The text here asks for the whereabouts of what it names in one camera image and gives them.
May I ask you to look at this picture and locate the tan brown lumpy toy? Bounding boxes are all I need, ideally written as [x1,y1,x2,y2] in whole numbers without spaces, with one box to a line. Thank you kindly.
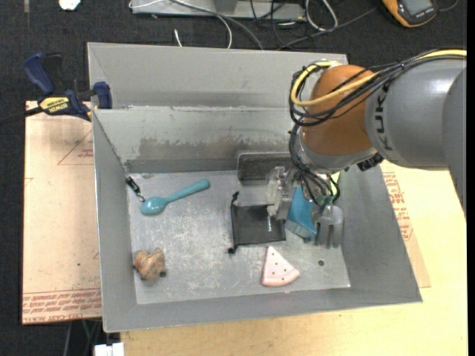
[133,247,166,281]

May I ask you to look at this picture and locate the black mesh pouch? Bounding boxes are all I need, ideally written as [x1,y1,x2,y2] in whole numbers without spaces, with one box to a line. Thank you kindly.
[227,191,287,254]

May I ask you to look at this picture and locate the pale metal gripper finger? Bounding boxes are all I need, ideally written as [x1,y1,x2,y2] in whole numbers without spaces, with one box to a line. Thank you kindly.
[265,172,284,205]
[266,197,298,234]

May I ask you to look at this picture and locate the brown cardboard board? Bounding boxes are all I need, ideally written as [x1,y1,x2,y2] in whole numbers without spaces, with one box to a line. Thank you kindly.
[22,100,431,326]

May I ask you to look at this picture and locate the teal spoon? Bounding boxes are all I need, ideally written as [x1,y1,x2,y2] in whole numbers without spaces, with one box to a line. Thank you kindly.
[140,178,212,216]

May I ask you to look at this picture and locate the pink toy watermelon slice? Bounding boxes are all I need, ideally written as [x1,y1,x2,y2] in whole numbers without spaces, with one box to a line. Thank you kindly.
[260,245,301,287]

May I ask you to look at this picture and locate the grey metal bin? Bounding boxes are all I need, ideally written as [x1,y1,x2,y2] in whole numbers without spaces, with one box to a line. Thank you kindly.
[87,42,423,333]

